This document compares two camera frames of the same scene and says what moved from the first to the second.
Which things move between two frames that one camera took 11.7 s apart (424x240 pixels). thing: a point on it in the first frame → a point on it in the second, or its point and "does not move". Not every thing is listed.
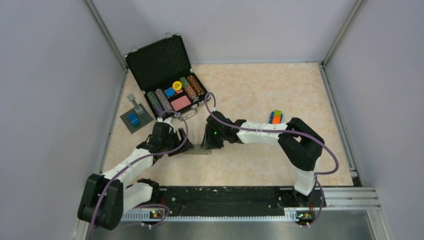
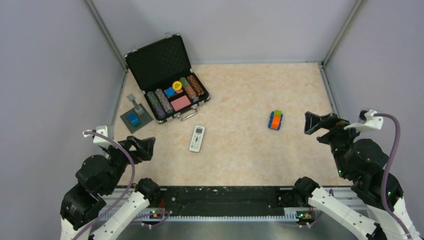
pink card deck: x=180 y=103 does not move
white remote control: x=197 y=150 → x=197 y=138
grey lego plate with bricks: x=137 y=117 does not move
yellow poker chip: x=177 y=85 does not move
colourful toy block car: x=276 y=117 does not move
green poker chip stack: x=189 y=89 does not move
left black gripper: x=175 y=135 → x=145 y=148
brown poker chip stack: x=195 y=85 does not move
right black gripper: x=208 y=142 → x=313 y=122
